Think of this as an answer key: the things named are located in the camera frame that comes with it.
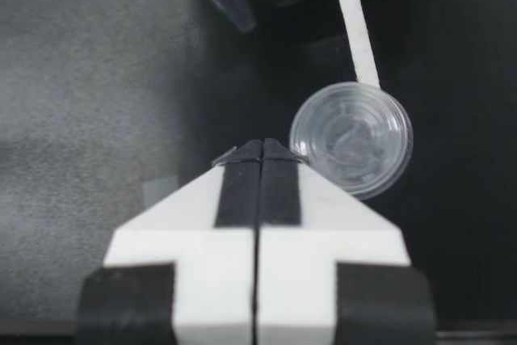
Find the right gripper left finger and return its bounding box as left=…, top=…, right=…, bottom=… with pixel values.
left=76, top=138, right=259, bottom=345

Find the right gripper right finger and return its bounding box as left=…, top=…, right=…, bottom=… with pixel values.
left=255, top=137, right=440, bottom=345

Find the small clear plastic cup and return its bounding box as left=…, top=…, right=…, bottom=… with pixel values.
left=290, top=81, right=414, bottom=201

